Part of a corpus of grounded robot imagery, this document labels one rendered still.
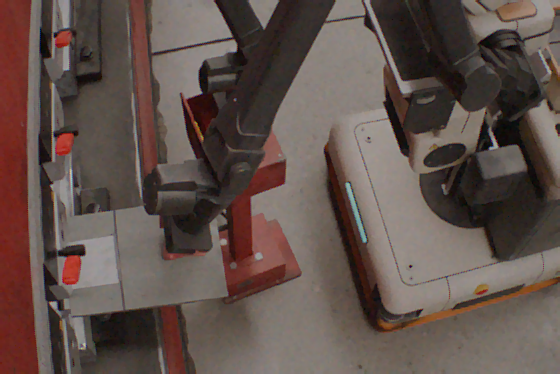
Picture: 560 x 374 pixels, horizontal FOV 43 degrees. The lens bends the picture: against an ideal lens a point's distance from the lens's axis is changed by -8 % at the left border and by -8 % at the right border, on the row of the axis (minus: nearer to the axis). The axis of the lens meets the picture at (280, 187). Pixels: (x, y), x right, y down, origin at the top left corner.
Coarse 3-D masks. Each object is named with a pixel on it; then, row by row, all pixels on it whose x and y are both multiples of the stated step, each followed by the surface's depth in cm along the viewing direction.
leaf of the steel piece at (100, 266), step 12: (84, 240) 125; (96, 240) 125; (108, 240) 125; (96, 252) 124; (108, 252) 125; (84, 264) 123; (96, 264) 124; (108, 264) 124; (84, 276) 122; (96, 276) 123; (108, 276) 123; (120, 276) 122
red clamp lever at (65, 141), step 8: (64, 128) 114; (72, 128) 114; (56, 136) 114; (64, 136) 110; (72, 136) 111; (56, 144) 108; (64, 144) 107; (72, 144) 110; (56, 152) 107; (64, 152) 107
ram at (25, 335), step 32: (0, 0) 88; (32, 0) 108; (0, 32) 87; (0, 64) 86; (0, 96) 84; (0, 128) 83; (0, 160) 81; (0, 192) 80; (0, 224) 78; (0, 256) 76; (0, 288) 74; (32, 288) 88; (0, 320) 71; (32, 320) 85; (0, 352) 69; (32, 352) 82
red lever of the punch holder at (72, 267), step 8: (64, 248) 105; (72, 248) 105; (80, 248) 105; (72, 256) 103; (80, 256) 106; (64, 264) 101; (72, 264) 100; (80, 264) 102; (64, 272) 98; (72, 272) 98; (64, 280) 98; (72, 280) 98
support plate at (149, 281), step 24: (72, 216) 128; (96, 216) 128; (120, 216) 128; (144, 216) 128; (72, 240) 125; (120, 240) 126; (144, 240) 126; (216, 240) 126; (120, 264) 124; (144, 264) 124; (168, 264) 124; (192, 264) 124; (216, 264) 124; (96, 288) 122; (120, 288) 122; (144, 288) 122; (168, 288) 122; (192, 288) 122; (216, 288) 123; (72, 312) 120; (96, 312) 120
